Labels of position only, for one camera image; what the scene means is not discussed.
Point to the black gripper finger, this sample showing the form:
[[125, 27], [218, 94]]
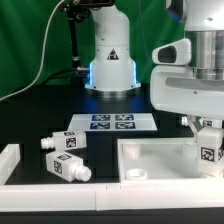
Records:
[[194, 125]]

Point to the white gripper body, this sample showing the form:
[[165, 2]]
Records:
[[174, 89]]

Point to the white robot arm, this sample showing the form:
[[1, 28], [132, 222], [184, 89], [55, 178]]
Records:
[[113, 71]]

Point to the white marker sheet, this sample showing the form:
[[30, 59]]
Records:
[[113, 122]]

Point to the white U-shaped fence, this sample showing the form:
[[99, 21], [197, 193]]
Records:
[[155, 194]]

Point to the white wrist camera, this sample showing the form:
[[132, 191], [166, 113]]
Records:
[[176, 53]]

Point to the black camera stand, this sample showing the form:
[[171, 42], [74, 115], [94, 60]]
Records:
[[75, 14]]

